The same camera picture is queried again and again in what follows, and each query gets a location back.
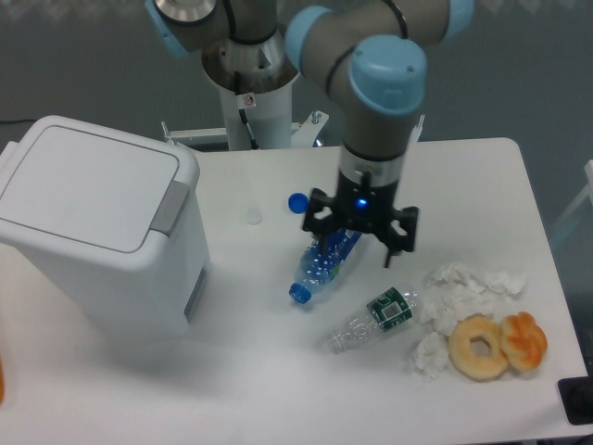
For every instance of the blue bottle cap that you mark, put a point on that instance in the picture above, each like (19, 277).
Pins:
(298, 203)

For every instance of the blue label plastic bottle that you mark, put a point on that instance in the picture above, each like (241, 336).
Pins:
(320, 264)

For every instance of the small crumpled white tissue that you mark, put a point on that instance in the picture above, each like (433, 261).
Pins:
(431, 356)

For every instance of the ring doughnut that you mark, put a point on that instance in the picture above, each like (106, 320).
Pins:
(474, 349)

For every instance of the green label clear bottle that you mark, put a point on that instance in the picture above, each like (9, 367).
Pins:
(392, 311)

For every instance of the large crumpled white tissue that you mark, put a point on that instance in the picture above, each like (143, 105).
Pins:
(455, 291)

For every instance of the black device at edge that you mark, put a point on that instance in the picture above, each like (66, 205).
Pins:
(576, 398)

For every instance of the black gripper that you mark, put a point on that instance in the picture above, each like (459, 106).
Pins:
(362, 208)

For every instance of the white bottle cap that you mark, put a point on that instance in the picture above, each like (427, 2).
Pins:
(253, 216)

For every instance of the white push-lid trash can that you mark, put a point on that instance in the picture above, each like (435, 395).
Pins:
(112, 219)

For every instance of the orange twisted bread roll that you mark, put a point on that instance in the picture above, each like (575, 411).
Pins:
(523, 341)

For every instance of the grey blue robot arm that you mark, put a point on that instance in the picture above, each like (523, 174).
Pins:
(369, 61)

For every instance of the white metal frame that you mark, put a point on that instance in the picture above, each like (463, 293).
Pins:
(306, 134)

